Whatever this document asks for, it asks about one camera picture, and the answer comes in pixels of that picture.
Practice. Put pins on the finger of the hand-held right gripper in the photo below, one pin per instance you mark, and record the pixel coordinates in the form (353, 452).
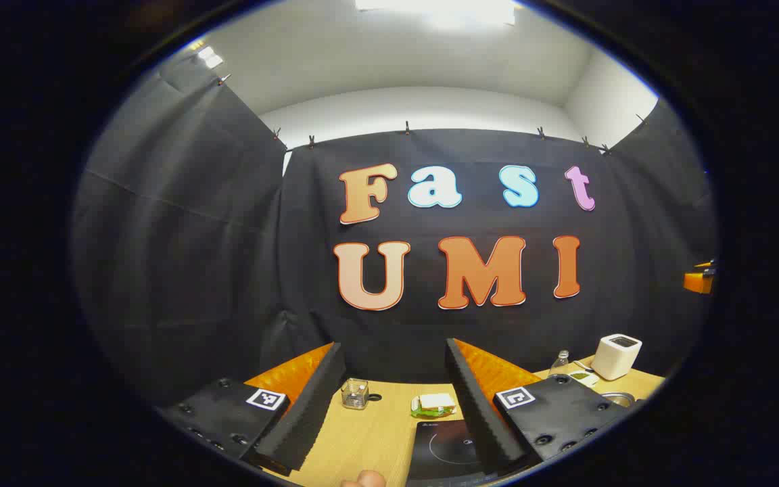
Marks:
(697, 283)

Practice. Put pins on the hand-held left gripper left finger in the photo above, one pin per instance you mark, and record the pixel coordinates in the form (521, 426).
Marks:
(315, 406)

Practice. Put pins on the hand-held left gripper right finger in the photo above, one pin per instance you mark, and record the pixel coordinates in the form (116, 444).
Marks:
(474, 406)

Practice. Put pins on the black induction cooktop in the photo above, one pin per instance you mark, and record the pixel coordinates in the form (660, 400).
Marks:
(440, 450)

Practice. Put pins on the sandwich on white plate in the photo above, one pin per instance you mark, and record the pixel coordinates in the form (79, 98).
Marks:
(435, 404)

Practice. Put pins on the clear plastic water bottle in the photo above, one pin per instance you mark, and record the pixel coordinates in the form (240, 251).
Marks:
(560, 364)

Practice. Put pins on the white toaster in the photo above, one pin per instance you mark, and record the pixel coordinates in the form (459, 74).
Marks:
(616, 355)

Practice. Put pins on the white divided dish of beans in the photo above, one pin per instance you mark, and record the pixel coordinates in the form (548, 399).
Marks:
(584, 377)

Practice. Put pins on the black backdrop cloth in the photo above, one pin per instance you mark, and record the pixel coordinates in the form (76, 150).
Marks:
(193, 237)

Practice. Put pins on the ceiling light panel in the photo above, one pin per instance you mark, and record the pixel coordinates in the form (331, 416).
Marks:
(437, 10)
(210, 57)

